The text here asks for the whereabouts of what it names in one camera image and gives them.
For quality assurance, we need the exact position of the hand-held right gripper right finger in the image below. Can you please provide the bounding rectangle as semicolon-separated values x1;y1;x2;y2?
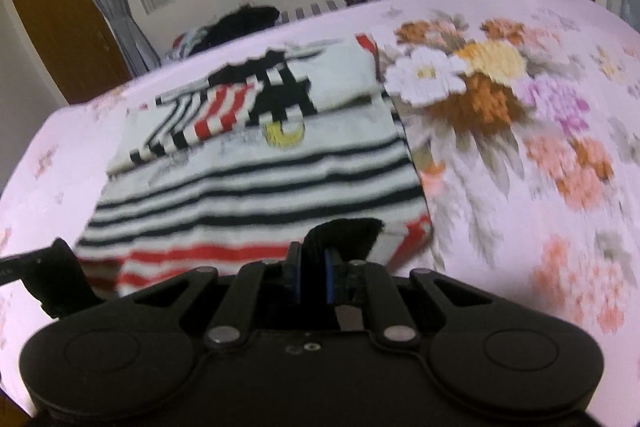
323;248;497;349

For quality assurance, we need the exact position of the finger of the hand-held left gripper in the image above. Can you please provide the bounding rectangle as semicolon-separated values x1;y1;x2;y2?
0;237;101;319

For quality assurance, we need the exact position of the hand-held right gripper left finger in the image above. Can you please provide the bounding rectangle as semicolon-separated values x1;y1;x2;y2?
133;241;304;353

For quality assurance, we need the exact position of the striped cartoon print sweater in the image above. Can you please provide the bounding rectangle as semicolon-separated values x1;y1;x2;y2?
75;32;434;303

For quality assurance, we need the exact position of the light coloured clothes pile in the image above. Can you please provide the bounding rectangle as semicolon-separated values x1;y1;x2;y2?
170;27;211;58

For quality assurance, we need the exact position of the black clothes pile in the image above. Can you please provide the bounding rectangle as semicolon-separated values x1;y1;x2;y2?
205;5;281;48

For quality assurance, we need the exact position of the pink floral bed sheet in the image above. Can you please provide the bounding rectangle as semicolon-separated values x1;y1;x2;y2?
0;0;640;413

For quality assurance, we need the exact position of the brown wooden door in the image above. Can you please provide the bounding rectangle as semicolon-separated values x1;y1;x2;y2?
0;0;133;105

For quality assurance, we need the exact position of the grey striped mattress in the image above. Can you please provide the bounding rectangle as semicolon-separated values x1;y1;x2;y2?
277;0;351;24

